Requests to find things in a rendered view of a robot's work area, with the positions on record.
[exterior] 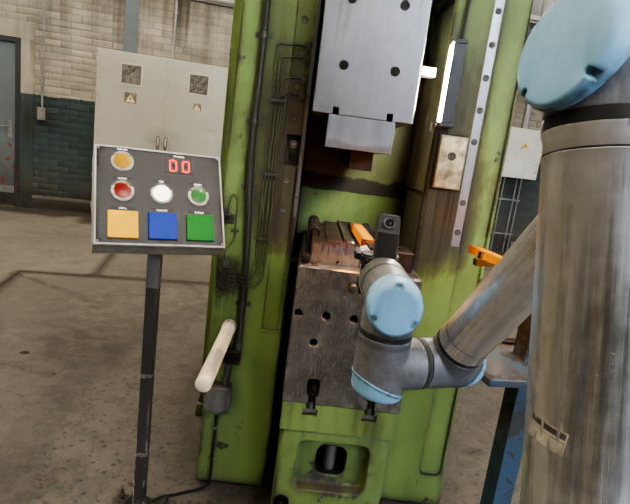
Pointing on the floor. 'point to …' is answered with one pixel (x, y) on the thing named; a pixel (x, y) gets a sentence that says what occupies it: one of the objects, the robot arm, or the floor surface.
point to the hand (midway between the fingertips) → (372, 246)
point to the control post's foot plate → (144, 499)
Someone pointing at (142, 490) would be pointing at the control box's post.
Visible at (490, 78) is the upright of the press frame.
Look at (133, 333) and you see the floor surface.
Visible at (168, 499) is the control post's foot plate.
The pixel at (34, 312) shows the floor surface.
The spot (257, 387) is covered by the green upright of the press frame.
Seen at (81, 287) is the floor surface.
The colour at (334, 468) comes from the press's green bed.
